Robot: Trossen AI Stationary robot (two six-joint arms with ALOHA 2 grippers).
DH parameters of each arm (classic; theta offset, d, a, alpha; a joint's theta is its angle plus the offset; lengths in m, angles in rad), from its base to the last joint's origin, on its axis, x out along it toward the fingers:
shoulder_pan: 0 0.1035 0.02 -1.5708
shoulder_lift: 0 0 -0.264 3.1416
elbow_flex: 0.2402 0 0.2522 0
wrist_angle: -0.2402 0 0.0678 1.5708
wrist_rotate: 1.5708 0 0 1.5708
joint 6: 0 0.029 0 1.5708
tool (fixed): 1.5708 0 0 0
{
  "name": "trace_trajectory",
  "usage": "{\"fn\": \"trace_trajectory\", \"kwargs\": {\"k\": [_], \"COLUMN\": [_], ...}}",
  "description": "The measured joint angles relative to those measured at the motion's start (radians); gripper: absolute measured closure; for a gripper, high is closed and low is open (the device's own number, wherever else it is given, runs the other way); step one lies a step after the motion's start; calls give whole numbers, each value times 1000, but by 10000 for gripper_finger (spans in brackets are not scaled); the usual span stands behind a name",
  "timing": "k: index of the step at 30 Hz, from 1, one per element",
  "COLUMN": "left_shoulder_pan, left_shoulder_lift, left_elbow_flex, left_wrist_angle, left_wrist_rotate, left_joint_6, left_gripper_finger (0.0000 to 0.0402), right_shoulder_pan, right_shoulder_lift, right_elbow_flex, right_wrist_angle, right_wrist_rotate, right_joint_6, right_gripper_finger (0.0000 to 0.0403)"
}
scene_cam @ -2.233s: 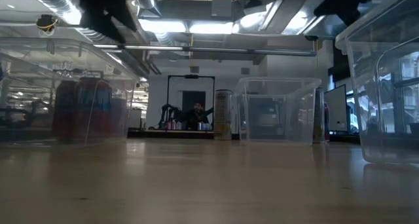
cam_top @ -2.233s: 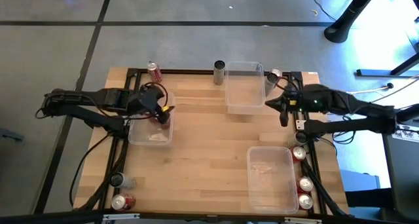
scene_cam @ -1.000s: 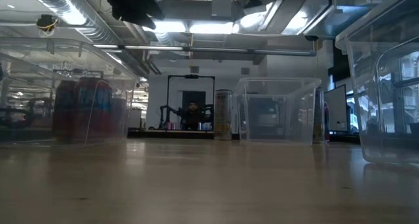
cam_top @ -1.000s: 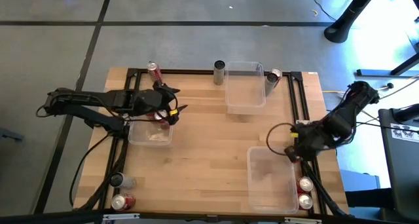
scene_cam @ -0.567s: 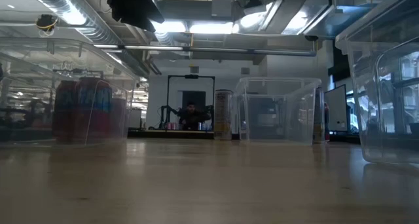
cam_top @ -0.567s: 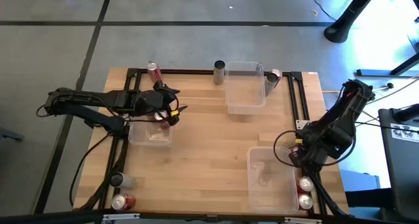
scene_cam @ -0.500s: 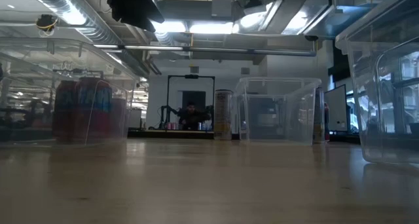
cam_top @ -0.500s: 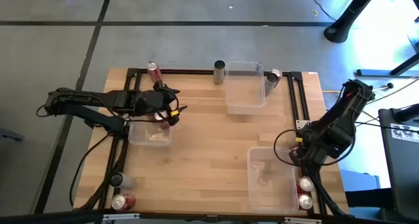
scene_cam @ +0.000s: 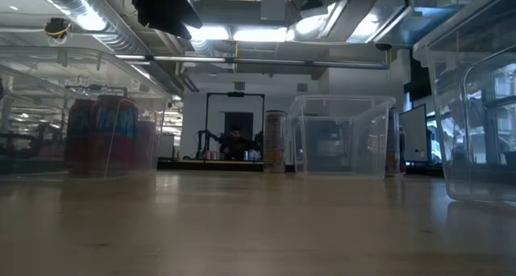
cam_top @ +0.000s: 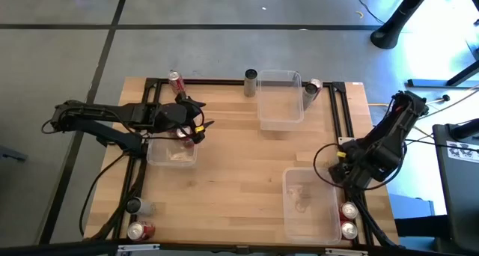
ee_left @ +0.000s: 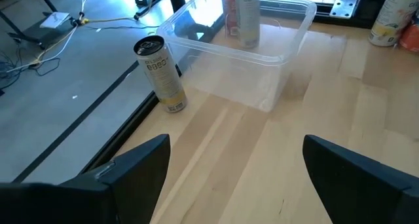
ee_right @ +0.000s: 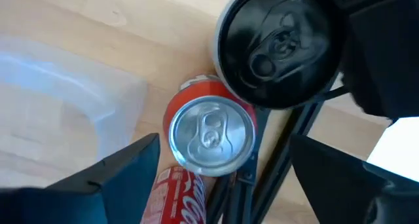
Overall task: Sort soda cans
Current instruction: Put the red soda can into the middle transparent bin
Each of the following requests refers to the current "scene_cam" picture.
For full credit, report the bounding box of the clear plastic bin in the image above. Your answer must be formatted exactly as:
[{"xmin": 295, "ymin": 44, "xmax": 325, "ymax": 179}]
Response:
[
  {"xmin": 412, "ymin": 0, "xmax": 516, "ymax": 204},
  {"xmin": 288, "ymin": 94, "xmax": 397, "ymax": 178},
  {"xmin": 0, "ymin": 45, "xmax": 173, "ymax": 183}
]

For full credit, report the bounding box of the red can blue label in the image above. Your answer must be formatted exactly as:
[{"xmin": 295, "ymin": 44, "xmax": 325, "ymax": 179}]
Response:
[{"xmin": 90, "ymin": 94, "xmax": 140, "ymax": 179}]

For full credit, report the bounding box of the ceiling light panel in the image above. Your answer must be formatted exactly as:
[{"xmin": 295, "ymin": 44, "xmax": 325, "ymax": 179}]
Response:
[
  {"xmin": 185, "ymin": 24, "xmax": 231, "ymax": 42},
  {"xmin": 232, "ymin": 25, "xmax": 289, "ymax": 43}
]

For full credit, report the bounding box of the grey ceiling box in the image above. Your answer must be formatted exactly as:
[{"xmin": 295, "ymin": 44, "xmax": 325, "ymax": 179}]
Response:
[{"xmin": 260, "ymin": 0, "xmax": 292, "ymax": 23}]

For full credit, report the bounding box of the grey ceiling pipe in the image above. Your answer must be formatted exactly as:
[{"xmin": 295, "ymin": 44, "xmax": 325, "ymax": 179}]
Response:
[{"xmin": 114, "ymin": 53, "xmax": 390, "ymax": 70}]

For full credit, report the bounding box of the person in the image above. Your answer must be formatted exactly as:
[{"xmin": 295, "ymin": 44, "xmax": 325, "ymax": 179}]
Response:
[{"xmin": 217, "ymin": 124, "xmax": 259, "ymax": 161}]

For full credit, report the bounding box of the white board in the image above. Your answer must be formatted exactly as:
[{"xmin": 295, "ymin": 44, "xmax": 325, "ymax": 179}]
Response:
[{"xmin": 398, "ymin": 103, "xmax": 429, "ymax": 164}]

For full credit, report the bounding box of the silver air duct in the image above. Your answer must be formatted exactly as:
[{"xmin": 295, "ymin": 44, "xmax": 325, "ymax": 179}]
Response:
[{"xmin": 30, "ymin": 0, "xmax": 153, "ymax": 56}]

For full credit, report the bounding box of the black ceiling camera yellow cable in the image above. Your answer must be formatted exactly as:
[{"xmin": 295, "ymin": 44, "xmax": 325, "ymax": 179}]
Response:
[{"xmin": 44, "ymin": 17, "xmax": 72, "ymax": 41}]

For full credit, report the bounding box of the black metal table frame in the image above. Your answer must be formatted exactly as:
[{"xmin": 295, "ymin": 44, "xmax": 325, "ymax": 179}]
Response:
[{"xmin": 156, "ymin": 157, "xmax": 444, "ymax": 178}]

